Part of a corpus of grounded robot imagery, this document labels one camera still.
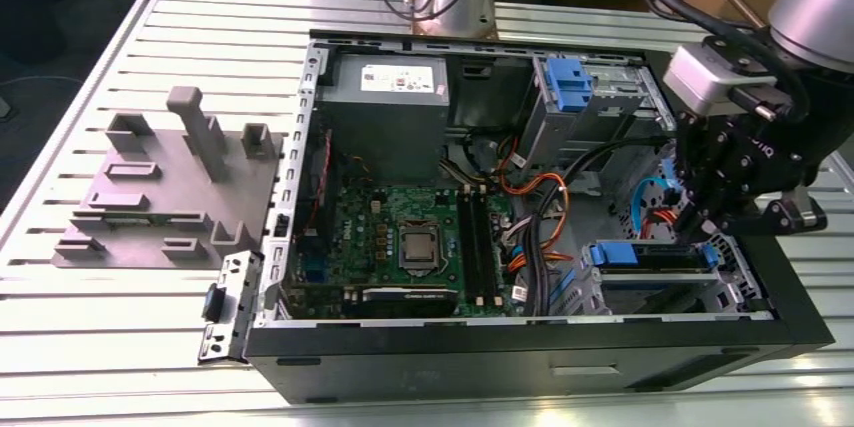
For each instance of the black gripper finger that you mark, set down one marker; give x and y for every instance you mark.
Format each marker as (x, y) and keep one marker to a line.
(774, 217)
(694, 172)

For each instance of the hard disk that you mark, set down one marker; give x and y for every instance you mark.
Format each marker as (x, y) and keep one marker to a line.
(621, 253)

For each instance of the metal disk bay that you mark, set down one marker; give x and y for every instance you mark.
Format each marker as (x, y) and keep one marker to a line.
(587, 292)

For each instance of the metal optical drive cage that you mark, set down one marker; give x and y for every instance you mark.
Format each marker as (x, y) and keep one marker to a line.
(554, 132)

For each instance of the blue drive latch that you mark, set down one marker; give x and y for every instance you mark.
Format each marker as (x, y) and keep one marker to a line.
(567, 77)

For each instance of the black RAM slot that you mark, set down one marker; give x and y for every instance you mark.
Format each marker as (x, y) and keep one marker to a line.
(488, 247)
(472, 247)

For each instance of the silver CPU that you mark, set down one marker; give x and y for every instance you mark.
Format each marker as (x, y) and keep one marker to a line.
(418, 246)

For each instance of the CPU socket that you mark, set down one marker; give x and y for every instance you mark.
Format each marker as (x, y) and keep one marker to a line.
(420, 268)

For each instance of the grey power supply box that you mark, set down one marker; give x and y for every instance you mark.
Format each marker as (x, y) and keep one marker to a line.
(380, 142)

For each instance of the green motherboard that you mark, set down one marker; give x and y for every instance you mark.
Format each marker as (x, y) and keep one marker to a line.
(374, 207)

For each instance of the black graphics card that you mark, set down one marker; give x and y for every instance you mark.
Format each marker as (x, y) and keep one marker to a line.
(407, 303)

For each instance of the black open PC case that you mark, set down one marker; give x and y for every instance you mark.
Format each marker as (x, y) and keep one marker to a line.
(467, 362)

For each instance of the grey parts rack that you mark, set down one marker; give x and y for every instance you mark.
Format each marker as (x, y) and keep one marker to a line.
(167, 197)

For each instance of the green RAM stick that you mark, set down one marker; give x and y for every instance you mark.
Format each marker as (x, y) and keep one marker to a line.
(156, 220)

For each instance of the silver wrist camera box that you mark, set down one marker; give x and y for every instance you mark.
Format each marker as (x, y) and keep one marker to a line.
(701, 77)

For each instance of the grey expansion slot bracket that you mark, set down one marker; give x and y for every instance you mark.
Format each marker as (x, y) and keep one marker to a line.
(248, 272)

